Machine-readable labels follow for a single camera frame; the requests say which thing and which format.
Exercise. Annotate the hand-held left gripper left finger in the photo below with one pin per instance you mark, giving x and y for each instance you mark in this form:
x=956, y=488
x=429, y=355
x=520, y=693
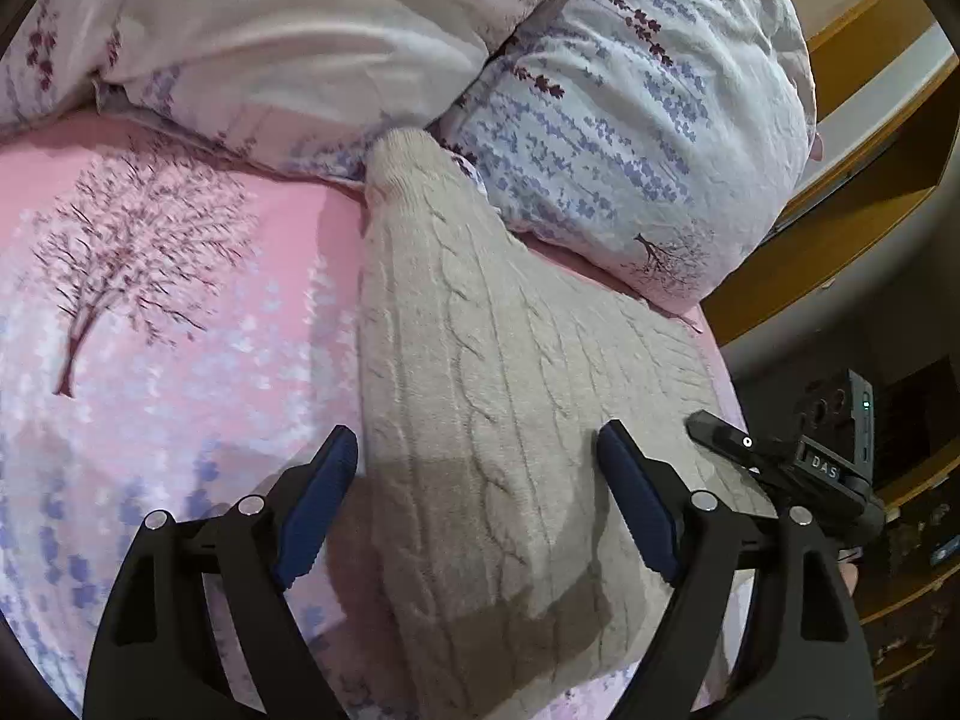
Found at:
x=315, y=510

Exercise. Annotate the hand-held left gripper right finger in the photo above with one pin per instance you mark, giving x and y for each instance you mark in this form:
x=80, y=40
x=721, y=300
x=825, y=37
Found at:
x=637, y=502

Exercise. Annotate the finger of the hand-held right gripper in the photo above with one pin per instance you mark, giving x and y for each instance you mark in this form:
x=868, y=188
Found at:
x=724, y=436
x=769, y=476

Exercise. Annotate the dark wooden nightstand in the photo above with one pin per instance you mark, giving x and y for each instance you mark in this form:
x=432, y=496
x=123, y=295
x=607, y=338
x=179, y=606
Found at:
x=915, y=577

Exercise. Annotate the wooden headboard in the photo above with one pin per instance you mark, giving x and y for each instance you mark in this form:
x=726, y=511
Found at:
x=847, y=240

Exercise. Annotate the pink floral bed sheet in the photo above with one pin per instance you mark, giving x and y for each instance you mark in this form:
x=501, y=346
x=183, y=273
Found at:
x=172, y=330

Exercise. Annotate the pale blue floral pillow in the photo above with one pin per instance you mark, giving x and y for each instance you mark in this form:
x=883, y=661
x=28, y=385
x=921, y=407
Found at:
x=637, y=127

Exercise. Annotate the white floral pillow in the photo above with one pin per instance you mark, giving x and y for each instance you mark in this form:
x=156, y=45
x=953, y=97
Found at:
x=262, y=37

